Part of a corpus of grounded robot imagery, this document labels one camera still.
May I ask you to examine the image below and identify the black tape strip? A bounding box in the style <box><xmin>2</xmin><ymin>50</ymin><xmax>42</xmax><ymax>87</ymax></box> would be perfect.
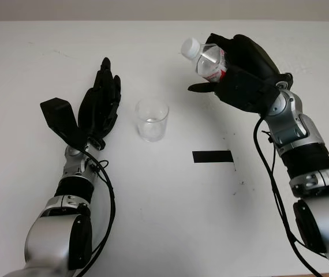
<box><xmin>192</xmin><ymin>149</ymin><xmax>235</xmax><ymax>165</ymax></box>

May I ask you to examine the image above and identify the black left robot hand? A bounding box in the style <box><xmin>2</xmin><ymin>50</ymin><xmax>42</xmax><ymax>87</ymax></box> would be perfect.
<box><xmin>77</xmin><ymin>57</ymin><xmax>123</xmax><ymax>151</ymax></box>

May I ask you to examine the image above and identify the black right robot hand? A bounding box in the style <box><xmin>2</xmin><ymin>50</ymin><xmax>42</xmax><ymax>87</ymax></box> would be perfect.
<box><xmin>187</xmin><ymin>33</ymin><xmax>294</xmax><ymax>94</ymax></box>

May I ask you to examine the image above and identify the clear plastic cup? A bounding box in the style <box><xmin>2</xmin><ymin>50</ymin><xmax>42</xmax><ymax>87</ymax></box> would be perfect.
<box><xmin>134</xmin><ymin>98</ymin><xmax>170</xmax><ymax>143</ymax></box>

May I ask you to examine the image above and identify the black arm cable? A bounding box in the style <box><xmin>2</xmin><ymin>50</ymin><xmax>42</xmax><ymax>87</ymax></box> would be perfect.
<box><xmin>253</xmin><ymin>114</ymin><xmax>329</xmax><ymax>277</ymax></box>
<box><xmin>79</xmin><ymin>148</ymin><xmax>117</xmax><ymax>277</ymax></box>

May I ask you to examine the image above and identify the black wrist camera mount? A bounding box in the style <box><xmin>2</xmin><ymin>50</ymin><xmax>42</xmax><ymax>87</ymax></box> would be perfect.
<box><xmin>215</xmin><ymin>69</ymin><xmax>281</xmax><ymax>115</ymax></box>
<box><xmin>39</xmin><ymin>98</ymin><xmax>89</xmax><ymax>151</ymax></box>

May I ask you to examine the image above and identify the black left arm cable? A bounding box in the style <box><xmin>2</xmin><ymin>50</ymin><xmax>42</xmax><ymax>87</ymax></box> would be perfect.
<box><xmin>79</xmin><ymin>148</ymin><xmax>117</xmax><ymax>277</ymax></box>

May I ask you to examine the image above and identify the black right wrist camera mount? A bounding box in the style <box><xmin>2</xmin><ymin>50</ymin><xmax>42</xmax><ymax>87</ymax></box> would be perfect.
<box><xmin>215</xmin><ymin>69</ymin><xmax>281</xmax><ymax>115</ymax></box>

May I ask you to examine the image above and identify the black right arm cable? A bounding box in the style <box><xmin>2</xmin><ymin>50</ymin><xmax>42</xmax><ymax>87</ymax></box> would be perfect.
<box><xmin>253</xmin><ymin>114</ymin><xmax>329</xmax><ymax>277</ymax></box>

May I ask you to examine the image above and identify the clear water bottle red label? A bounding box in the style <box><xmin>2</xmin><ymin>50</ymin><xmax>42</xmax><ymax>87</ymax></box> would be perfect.
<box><xmin>181</xmin><ymin>37</ymin><xmax>230</xmax><ymax>83</ymax></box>

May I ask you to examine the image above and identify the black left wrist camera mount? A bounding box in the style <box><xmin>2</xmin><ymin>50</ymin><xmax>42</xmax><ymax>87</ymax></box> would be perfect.
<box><xmin>39</xmin><ymin>98</ymin><xmax>89</xmax><ymax>151</ymax></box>

